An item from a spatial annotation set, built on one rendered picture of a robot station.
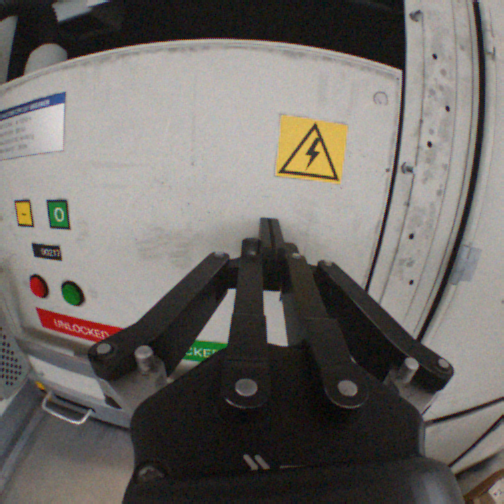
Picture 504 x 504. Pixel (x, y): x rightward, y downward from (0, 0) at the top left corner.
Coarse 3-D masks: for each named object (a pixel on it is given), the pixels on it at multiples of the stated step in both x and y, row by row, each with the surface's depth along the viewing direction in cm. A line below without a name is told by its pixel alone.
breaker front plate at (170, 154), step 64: (128, 64) 17; (192, 64) 17; (256, 64) 17; (320, 64) 17; (64, 128) 19; (128, 128) 19; (192, 128) 19; (256, 128) 19; (384, 128) 18; (0, 192) 21; (64, 192) 21; (128, 192) 21; (192, 192) 21; (256, 192) 21; (320, 192) 21; (384, 192) 21; (0, 256) 25; (64, 256) 24; (128, 256) 24; (192, 256) 24; (320, 256) 23; (128, 320) 27; (64, 384) 34
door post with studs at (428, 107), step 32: (416, 0) 16; (448, 0) 14; (416, 32) 18; (448, 32) 17; (416, 64) 19; (448, 64) 18; (416, 96) 21; (448, 96) 20; (416, 128) 22; (448, 128) 22; (416, 160) 24; (416, 192) 25; (416, 224) 26; (384, 256) 28; (416, 256) 28; (384, 288) 30
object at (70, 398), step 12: (36, 372) 35; (36, 384) 34; (48, 384) 33; (60, 396) 34; (72, 396) 33; (84, 396) 34; (72, 408) 35; (84, 408) 35; (96, 408) 34; (108, 408) 33; (108, 420) 35; (120, 420) 35
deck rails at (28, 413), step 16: (16, 400) 29; (32, 400) 34; (48, 400) 37; (0, 416) 24; (16, 416) 28; (32, 416) 32; (0, 432) 23; (16, 432) 27; (32, 432) 29; (0, 448) 21; (16, 448) 24; (0, 464) 20; (16, 464) 22; (0, 480) 17; (0, 496) 14
